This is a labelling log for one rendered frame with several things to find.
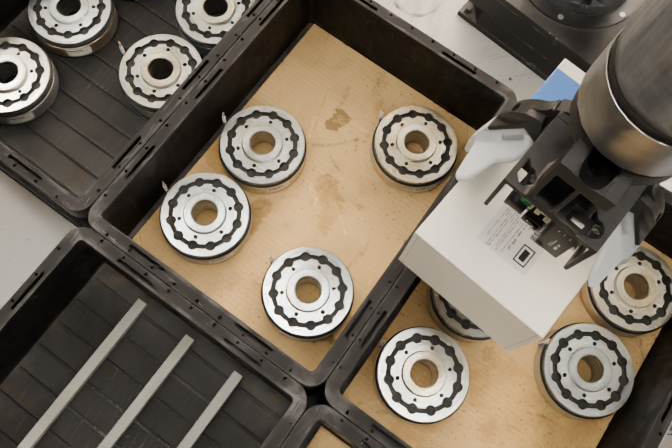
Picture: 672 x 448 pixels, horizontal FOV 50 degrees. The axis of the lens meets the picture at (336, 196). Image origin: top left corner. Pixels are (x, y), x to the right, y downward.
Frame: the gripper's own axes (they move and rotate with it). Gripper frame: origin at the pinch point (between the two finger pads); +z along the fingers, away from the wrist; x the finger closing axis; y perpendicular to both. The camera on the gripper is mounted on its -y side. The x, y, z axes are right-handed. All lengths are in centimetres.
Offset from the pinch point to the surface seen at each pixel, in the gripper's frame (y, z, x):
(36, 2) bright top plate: 10, 25, -61
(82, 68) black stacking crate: 12, 28, -52
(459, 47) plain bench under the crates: -31, 41, -21
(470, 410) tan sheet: 12.3, 27.6, 10.0
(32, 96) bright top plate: 19, 25, -52
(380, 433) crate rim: 21.3, 19.0, 3.2
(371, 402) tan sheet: 18.9, 27.6, 1.1
